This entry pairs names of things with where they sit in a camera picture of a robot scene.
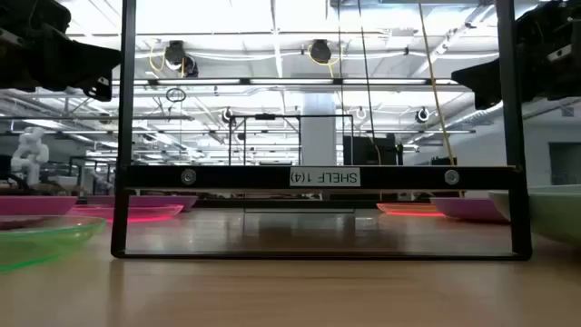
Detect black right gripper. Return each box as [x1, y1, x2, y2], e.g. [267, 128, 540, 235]
[451, 0, 581, 110]

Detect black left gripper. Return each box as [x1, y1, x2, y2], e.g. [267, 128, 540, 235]
[0, 0, 123, 102]

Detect purple plate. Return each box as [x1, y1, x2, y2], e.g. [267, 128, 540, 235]
[429, 196, 509, 223]
[85, 194, 200, 211]

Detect magenta plate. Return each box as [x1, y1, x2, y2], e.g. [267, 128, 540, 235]
[0, 195, 79, 217]

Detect orange transparent plate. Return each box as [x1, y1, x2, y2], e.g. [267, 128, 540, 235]
[376, 202, 444, 218]

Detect pale teal plate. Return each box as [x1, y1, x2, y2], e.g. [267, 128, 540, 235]
[488, 184, 581, 246]

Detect pink transparent plate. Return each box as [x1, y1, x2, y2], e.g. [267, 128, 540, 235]
[67, 203, 185, 224]

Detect green transparent plate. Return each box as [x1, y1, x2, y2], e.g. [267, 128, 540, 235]
[0, 214, 108, 273]

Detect white humanoid robot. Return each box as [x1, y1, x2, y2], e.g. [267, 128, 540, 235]
[9, 126, 50, 187]

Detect wooden background workbench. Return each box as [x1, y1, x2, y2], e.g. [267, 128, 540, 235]
[0, 181, 87, 197]

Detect yellow hanging cable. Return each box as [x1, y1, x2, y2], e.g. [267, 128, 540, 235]
[417, 0, 465, 199]

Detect black hanging cable loop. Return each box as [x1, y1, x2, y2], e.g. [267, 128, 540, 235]
[165, 86, 187, 104]

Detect black frame wooden shelf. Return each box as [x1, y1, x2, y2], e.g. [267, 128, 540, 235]
[111, 0, 533, 263]

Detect long ceiling light rail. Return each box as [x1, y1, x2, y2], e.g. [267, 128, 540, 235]
[111, 76, 459, 87]

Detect black table frame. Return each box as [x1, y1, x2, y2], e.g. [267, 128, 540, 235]
[76, 193, 455, 210]

